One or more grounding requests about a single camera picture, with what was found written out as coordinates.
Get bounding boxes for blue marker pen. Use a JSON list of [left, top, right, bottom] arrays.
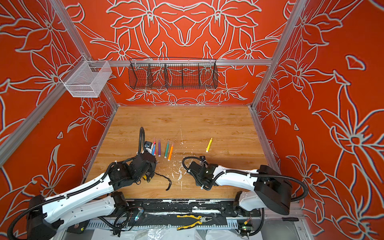
[[152, 143, 156, 156]]

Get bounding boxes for purple marker pen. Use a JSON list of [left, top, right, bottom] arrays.
[[158, 139, 162, 157]]

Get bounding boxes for orange marker pen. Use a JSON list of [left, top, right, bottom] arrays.
[[167, 143, 174, 161]]

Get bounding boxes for yellow highlighter pen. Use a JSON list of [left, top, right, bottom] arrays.
[[206, 138, 213, 153]]

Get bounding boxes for green marker pen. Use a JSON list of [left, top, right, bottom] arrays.
[[164, 140, 172, 160]]

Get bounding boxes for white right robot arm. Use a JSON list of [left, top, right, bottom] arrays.
[[182, 156, 309, 216]]

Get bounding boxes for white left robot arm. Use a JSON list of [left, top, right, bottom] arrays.
[[7, 152, 157, 240]]

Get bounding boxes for yellow black pliers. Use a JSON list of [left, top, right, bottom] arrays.
[[176, 214, 213, 231]]

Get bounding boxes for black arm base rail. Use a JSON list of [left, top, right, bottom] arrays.
[[127, 199, 261, 217]]

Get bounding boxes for black wire wall basket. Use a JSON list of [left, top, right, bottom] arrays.
[[128, 58, 219, 90]]

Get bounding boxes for white wire mesh basket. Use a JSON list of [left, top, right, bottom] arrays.
[[59, 56, 112, 98]]

